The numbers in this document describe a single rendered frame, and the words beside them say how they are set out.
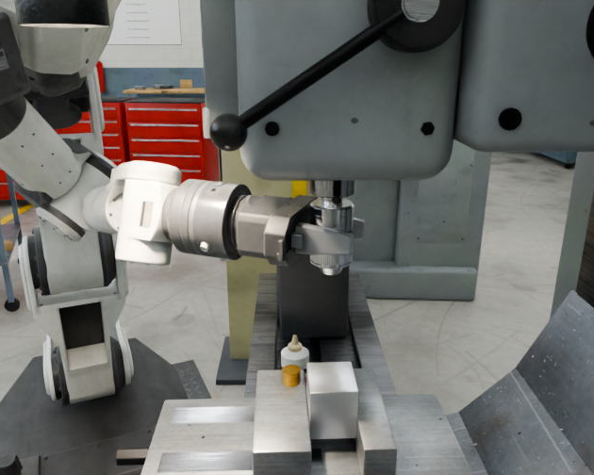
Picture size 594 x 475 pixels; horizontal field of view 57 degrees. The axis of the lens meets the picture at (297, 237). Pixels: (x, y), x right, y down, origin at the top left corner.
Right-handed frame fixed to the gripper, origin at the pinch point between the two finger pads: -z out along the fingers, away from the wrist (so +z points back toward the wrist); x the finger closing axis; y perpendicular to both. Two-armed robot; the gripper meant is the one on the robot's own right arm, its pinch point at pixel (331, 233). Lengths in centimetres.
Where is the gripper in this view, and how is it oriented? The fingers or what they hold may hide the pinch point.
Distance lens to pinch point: 59.0
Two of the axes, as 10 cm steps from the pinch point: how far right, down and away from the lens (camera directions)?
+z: -9.4, -1.2, 3.1
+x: 3.3, -3.0, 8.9
